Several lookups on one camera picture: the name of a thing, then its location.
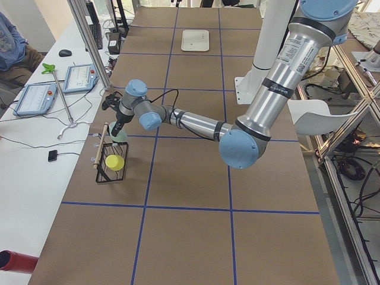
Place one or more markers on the teach pendant tablet far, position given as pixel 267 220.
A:
pixel 80 78

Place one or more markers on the black keyboard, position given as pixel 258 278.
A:
pixel 96 32

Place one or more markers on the aluminium frame post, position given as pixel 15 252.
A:
pixel 82 24

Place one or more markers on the black computer mouse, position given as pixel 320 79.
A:
pixel 64 53

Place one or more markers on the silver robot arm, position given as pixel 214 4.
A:
pixel 315 25

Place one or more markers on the white chair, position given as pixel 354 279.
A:
pixel 312 117

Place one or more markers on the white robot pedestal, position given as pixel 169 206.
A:
pixel 271 38

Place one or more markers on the teach pendant tablet near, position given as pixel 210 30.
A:
pixel 36 99

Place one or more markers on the black wire cup rack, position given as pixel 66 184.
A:
pixel 105 147

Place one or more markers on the metal reacher grabber tool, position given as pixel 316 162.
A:
pixel 50 69

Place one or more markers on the red cylinder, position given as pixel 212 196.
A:
pixel 17 262

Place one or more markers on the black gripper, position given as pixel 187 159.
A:
pixel 120 116

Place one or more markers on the cream rabbit tray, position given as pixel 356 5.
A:
pixel 195 41

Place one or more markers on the yellow plastic cup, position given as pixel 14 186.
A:
pixel 115 162

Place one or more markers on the seated person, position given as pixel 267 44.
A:
pixel 18 59

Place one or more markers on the black labelled box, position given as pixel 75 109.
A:
pixel 114 44

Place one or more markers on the small black device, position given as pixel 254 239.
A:
pixel 52 155

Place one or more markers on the light green plastic cup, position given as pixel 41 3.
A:
pixel 121 137

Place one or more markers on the teach pendant tablet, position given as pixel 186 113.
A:
pixel 80 78
pixel 36 99

